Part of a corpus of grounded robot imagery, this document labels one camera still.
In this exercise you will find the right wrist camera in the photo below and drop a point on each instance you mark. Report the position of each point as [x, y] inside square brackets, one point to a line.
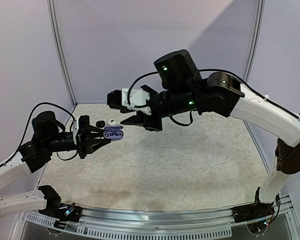
[136, 101]

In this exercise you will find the black earbud case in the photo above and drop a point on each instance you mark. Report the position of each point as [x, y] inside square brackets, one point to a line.
[100, 124]

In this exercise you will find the aluminium front rail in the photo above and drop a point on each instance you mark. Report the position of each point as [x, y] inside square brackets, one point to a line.
[205, 224]

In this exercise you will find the aluminium corner post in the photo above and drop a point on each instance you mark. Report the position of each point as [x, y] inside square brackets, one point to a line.
[254, 39]
[52, 11]

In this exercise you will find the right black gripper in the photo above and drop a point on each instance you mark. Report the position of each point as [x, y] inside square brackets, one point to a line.
[153, 110]

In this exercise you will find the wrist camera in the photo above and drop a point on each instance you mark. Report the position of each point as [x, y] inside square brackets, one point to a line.
[136, 101]
[78, 127]

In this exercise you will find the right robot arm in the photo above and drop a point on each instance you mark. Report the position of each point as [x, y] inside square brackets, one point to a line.
[223, 93]

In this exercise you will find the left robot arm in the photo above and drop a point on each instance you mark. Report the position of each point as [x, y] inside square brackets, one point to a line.
[49, 136]

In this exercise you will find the purple earbud charging case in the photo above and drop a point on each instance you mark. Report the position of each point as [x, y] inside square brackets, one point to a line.
[114, 129]

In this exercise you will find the left aluminium corner post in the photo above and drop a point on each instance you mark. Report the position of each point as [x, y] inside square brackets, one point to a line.
[52, 11]

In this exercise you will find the right aluminium corner post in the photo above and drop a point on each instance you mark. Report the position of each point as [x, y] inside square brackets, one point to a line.
[254, 39]

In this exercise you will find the white earbud case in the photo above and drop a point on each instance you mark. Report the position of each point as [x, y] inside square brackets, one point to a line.
[111, 122]

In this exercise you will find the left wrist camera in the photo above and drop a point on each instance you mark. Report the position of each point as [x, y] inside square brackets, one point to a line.
[78, 127]

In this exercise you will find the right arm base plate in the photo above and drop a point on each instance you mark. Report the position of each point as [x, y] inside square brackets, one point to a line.
[249, 212]

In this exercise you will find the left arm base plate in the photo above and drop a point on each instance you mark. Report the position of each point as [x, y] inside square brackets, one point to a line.
[64, 213]

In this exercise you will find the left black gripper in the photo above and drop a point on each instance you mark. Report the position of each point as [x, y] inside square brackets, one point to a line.
[89, 141]

